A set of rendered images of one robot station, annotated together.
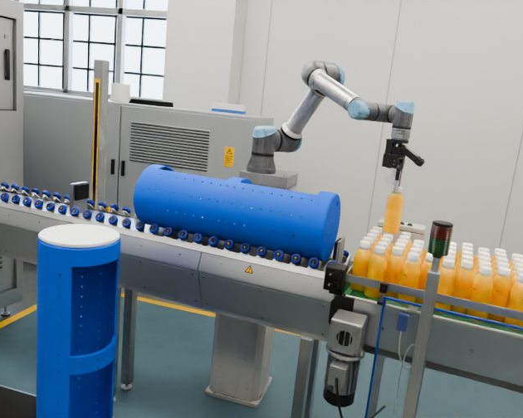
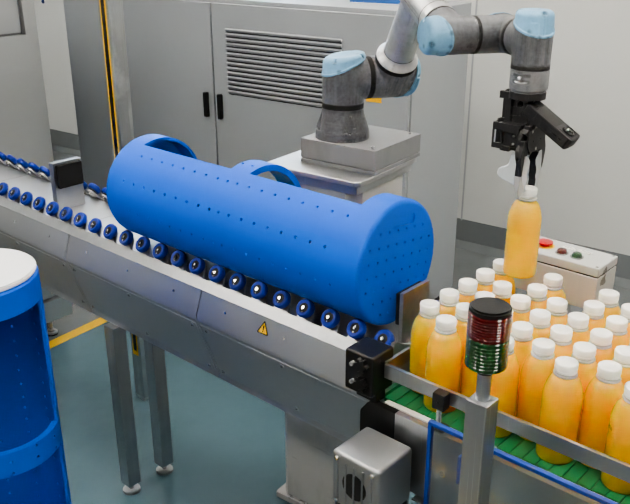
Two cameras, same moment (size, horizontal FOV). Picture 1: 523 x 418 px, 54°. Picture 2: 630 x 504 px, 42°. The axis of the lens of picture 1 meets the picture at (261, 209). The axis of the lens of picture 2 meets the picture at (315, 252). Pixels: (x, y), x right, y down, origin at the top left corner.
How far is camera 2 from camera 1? 0.86 m
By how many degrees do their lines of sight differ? 22
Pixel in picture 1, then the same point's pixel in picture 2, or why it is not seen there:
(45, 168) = not seen: hidden behind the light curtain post
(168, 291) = (174, 344)
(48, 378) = not seen: outside the picture
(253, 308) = (281, 390)
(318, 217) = (350, 251)
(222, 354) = (296, 440)
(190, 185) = (176, 177)
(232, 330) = not seen: hidden behind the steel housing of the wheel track
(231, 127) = (374, 31)
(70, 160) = (151, 94)
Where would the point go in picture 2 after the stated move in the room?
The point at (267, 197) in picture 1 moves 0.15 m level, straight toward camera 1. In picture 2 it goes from (280, 206) to (251, 228)
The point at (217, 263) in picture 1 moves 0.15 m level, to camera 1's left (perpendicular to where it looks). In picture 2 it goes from (220, 311) to (168, 302)
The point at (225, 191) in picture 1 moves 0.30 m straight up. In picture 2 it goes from (221, 190) to (215, 62)
